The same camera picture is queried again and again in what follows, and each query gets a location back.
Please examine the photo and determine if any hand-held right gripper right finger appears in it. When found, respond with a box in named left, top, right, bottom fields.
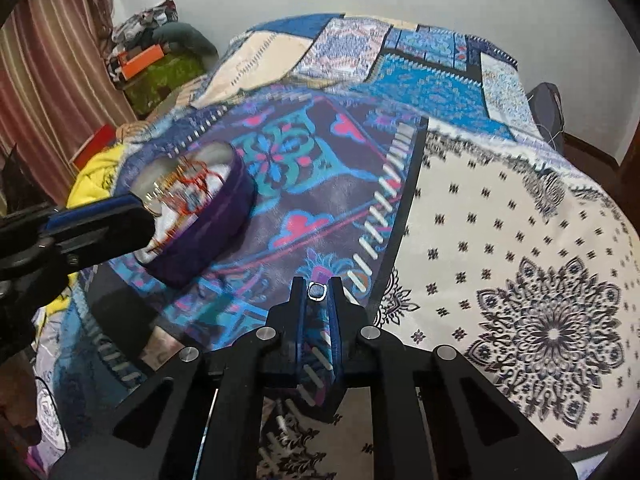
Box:
left=326, top=276, right=592, bottom=480

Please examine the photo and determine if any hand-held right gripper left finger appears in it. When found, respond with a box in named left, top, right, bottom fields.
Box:
left=47, top=276, right=313, bottom=480

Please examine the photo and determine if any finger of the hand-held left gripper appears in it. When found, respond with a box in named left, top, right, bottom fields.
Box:
left=54, top=209, right=158, bottom=274
left=39, top=195, right=147, bottom=234

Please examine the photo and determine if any purple heart-shaped tin box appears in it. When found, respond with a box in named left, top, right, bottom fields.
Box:
left=131, top=141, right=259, bottom=289

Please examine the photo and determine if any red box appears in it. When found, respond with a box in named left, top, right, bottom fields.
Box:
left=69, top=123, right=124, bottom=172

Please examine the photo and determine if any green patterned cloth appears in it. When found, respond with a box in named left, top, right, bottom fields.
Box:
left=124, top=50, right=212, bottom=119

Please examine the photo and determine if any orange box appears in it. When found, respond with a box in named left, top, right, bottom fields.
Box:
left=119, top=44, right=167, bottom=82

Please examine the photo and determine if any striped brown curtain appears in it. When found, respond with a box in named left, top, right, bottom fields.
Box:
left=0, top=0, right=139, bottom=202

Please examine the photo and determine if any blue patchwork printed blanket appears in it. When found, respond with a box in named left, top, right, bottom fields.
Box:
left=34, top=12, right=640, bottom=480

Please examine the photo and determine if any pile of clothes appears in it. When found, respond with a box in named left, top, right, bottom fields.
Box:
left=110, top=0, right=179, bottom=44

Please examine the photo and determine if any purple bag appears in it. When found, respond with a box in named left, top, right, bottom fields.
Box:
left=527, top=82, right=567, bottom=154

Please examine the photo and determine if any white cord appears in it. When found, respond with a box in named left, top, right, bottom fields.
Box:
left=539, top=119, right=567, bottom=147

